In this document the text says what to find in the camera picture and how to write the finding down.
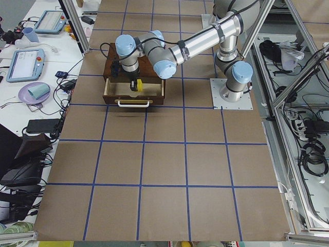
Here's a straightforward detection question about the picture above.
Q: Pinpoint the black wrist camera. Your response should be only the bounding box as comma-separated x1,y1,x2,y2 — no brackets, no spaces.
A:
111,61,120,77

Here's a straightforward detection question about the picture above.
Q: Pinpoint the teal cup on plate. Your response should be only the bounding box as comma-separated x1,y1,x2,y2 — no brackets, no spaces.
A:
28,83,50,100

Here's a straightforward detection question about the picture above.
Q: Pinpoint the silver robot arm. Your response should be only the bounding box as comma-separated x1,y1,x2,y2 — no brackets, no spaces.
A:
115,1,260,102

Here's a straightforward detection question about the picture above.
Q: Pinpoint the black cable coil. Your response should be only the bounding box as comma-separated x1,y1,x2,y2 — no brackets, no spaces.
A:
298,144,327,178

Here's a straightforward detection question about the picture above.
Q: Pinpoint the yellow block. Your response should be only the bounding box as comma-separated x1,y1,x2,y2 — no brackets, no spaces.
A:
137,79,143,92

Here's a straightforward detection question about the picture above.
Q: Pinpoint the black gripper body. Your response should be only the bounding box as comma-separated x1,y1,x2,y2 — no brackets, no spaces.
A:
125,69,139,82

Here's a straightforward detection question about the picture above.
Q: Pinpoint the lower blue teach pendant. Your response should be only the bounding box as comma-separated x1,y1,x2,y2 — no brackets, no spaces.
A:
6,49,45,83

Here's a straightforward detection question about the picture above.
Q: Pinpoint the aluminium frame post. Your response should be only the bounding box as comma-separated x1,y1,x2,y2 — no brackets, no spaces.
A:
58,0,90,54

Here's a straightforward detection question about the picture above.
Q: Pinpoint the purple plate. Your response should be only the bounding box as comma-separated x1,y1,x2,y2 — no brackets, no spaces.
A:
18,82,50,104

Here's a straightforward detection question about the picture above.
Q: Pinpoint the blue teach pendant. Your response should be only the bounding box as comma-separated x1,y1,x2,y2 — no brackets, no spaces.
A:
34,10,67,34
6,49,45,83

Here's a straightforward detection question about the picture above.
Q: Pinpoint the upper blue teach pendant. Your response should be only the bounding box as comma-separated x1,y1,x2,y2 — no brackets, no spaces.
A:
34,10,67,34

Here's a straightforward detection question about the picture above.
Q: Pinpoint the wooden pull-out drawer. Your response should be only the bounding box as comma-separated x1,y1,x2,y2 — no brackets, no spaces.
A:
103,77,166,105

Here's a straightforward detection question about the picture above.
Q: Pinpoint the white drawer handle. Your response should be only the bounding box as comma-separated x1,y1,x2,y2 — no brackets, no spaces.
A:
115,100,151,108

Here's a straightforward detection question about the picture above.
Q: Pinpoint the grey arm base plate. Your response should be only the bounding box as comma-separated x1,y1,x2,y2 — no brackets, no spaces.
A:
210,78,253,111

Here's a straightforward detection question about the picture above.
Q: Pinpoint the brown wooden drawer cabinet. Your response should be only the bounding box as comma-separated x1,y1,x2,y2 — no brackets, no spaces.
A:
100,43,159,82

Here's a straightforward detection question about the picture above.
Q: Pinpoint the black power adapter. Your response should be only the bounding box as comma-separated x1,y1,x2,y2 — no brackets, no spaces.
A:
81,16,95,25

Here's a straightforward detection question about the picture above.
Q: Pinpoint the black laptop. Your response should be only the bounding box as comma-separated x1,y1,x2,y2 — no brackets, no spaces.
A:
1,125,53,187

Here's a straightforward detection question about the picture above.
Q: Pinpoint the white power strip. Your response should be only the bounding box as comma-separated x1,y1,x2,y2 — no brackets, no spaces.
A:
286,110,308,142

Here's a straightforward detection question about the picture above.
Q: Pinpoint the light blue plastic cup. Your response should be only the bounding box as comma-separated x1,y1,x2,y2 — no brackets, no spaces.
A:
23,27,39,43

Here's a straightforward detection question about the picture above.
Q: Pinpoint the black flat device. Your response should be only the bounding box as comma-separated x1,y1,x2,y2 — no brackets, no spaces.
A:
26,118,60,134

